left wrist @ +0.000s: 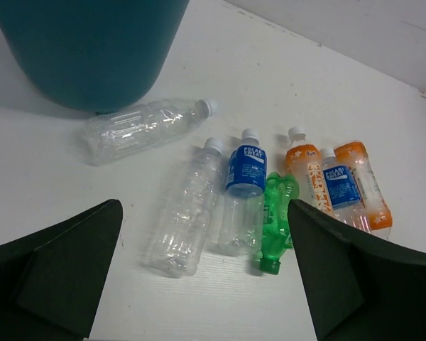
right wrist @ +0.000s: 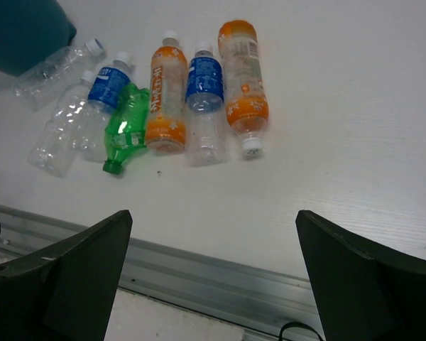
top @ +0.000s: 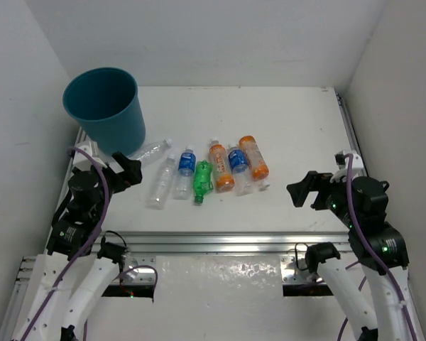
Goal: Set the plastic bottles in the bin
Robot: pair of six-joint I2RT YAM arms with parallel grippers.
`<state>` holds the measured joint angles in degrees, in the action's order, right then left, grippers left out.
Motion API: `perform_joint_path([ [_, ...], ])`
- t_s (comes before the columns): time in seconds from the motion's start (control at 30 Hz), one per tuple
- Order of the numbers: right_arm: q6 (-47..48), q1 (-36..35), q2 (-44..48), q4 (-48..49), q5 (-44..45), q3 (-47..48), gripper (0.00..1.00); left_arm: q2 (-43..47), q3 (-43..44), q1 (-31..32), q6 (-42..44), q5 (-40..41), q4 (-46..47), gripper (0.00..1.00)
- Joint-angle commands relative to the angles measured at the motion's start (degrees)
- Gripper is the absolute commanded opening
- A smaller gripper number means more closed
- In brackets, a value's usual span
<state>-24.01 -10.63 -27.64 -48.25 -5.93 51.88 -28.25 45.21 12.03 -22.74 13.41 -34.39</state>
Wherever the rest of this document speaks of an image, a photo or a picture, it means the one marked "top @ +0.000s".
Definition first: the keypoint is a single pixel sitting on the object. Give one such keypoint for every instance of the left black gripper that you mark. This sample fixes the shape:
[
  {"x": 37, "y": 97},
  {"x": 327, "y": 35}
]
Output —
[{"x": 118, "y": 174}]

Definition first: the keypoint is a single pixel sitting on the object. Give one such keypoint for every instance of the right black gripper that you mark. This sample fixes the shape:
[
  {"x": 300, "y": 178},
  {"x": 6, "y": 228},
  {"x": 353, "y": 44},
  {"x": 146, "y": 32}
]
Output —
[{"x": 299, "y": 190}]

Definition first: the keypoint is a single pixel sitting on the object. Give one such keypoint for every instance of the orange label bottle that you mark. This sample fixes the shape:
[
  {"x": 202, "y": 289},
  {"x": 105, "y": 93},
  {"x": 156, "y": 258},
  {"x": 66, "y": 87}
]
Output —
[
  {"x": 223, "y": 178},
  {"x": 258, "y": 167}
]

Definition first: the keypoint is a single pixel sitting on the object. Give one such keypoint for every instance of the blue label bottle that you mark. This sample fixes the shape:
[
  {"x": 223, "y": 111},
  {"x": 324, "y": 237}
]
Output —
[
  {"x": 185, "y": 174},
  {"x": 240, "y": 170}
]

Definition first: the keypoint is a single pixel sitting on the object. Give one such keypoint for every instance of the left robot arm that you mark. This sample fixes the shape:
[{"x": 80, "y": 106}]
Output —
[{"x": 69, "y": 284}]

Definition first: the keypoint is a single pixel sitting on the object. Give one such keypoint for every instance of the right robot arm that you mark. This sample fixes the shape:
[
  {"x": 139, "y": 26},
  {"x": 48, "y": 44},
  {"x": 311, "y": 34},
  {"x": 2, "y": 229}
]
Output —
[{"x": 360, "y": 204}]

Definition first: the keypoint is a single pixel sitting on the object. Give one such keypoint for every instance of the clear bottle near bin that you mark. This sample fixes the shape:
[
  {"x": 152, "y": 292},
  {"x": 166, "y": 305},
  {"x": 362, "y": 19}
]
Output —
[{"x": 152, "y": 152}]

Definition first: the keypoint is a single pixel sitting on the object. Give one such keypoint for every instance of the teal plastic bin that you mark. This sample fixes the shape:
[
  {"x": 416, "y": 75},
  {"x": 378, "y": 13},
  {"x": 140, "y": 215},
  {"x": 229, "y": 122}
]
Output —
[{"x": 104, "y": 101}]

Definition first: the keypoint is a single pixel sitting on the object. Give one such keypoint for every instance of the clear bottle white cap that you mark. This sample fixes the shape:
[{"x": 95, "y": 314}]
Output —
[{"x": 162, "y": 183}]

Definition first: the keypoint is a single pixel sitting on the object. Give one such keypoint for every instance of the crushed green bottle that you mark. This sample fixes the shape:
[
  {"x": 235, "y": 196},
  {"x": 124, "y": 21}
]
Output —
[{"x": 202, "y": 181}]

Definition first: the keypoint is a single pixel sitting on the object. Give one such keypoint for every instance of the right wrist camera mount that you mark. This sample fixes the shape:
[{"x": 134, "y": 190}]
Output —
[{"x": 349, "y": 163}]

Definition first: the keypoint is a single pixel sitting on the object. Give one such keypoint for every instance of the aluminium rail frame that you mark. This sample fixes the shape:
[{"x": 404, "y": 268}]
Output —
[{"x": 232, "y": 268}]

